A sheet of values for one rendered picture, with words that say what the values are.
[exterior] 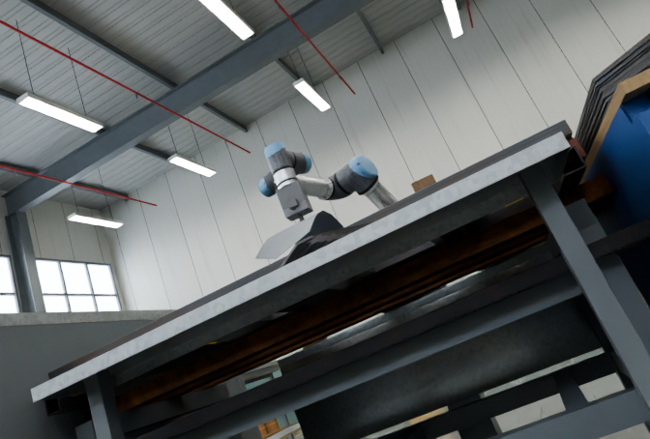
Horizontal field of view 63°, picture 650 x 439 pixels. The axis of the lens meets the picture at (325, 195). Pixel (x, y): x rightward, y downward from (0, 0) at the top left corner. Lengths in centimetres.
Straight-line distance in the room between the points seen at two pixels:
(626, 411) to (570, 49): 1173
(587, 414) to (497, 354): 80
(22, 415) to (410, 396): 125
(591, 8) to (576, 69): 138
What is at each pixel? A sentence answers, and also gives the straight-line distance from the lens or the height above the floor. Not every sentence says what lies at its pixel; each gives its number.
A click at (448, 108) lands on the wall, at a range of 1244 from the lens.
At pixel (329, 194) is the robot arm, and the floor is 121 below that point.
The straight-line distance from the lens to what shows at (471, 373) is 205.
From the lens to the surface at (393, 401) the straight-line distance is 211.
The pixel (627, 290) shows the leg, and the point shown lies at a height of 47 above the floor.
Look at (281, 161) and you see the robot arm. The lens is 180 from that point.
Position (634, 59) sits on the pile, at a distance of 112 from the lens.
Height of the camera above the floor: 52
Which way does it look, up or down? 18 degrees up
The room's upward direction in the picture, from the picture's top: 23 degrees counter-clockwise
